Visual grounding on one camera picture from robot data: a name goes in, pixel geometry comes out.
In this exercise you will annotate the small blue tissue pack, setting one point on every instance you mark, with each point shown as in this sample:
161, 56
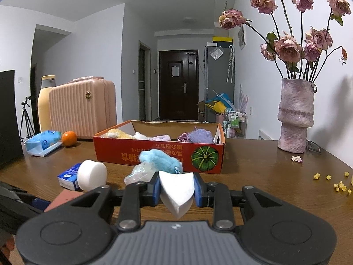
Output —
67, 176

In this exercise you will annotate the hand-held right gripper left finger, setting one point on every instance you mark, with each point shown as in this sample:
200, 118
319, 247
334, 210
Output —
156, 189

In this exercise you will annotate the scattered yellow popcorn pieces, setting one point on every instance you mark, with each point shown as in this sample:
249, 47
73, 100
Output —
340, 185

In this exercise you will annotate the black tripod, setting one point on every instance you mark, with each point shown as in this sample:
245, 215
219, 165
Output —
26, 116

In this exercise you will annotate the purple cloth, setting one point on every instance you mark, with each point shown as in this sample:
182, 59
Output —
201, 135

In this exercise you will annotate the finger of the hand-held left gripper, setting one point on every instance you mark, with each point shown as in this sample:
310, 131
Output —
40, 204

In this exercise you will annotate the white folded umbrella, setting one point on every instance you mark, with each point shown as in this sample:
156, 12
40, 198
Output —
231, 63

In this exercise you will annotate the white flat panel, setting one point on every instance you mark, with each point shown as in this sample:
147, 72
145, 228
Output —
265, 135

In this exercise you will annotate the large blue tissue pack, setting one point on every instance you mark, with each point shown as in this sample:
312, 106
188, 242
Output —
42, 143

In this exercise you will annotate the yellow thermos bottle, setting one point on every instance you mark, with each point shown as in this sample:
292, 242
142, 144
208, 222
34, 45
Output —
45, 105

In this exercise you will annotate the pink ribbed suitcase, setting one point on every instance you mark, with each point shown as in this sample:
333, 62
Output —
82, 107

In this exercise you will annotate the red cardboard box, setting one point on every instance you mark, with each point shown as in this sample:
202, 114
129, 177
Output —
121, 151

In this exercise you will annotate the bunch of dried pink roses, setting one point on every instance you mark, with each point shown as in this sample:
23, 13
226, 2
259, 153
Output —
288, 48

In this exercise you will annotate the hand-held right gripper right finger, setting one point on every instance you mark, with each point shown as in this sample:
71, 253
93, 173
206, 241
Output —
197, 190

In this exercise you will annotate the grey refrigerator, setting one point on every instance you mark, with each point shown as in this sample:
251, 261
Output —
217, 80

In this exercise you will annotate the white toilet paper roll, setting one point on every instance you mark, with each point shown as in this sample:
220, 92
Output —
92, 175

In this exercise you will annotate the pink textured vase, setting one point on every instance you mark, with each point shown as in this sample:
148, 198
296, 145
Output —
295, 116

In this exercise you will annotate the white wedge sponge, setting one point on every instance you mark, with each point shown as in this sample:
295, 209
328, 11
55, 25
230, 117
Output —
176, 193

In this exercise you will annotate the blue and yellow bags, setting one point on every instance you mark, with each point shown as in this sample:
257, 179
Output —
220, 103

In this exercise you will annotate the purple wall sticker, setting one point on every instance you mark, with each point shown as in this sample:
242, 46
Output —
243, 98

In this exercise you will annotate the black eyeglasses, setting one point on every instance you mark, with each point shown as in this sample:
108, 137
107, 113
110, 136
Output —
313, 146

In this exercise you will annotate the yellow plush toy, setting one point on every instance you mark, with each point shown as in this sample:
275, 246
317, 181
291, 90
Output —
118, 134

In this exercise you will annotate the yellow box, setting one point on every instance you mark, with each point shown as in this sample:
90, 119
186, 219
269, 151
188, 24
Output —
222, 40

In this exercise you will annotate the blue plush toy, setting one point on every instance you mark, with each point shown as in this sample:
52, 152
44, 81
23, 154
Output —
160, 160

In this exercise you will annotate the pink satin scrunchie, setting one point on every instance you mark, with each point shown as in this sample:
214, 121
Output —
183, 137

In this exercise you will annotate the metal trolley cart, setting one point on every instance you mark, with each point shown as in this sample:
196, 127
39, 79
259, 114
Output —
235, 124

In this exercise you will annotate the person's left hand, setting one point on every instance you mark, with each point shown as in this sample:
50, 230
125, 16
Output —
7, 247

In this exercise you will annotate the dark brown entrance door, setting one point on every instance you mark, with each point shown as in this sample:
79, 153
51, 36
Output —
178, 88

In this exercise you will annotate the clear plastic bag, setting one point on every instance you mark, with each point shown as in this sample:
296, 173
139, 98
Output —
138, 175

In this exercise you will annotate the orange fruit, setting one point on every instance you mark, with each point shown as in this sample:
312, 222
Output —
69, 138

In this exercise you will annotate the fallen pink petal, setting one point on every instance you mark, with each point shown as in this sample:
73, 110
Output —
297, 159

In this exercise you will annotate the lilac fluffy plush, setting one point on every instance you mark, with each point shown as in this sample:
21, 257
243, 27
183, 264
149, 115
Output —
160, 138

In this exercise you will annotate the clear plastic pouch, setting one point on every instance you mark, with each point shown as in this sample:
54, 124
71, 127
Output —
216, 53

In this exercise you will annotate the pink sponge block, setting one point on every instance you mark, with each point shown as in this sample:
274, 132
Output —
63, 200

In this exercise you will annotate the brown cardboard box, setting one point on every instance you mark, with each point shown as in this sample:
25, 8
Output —
201, 111

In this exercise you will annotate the grey interior door frame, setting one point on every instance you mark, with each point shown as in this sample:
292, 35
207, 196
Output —
144, 80

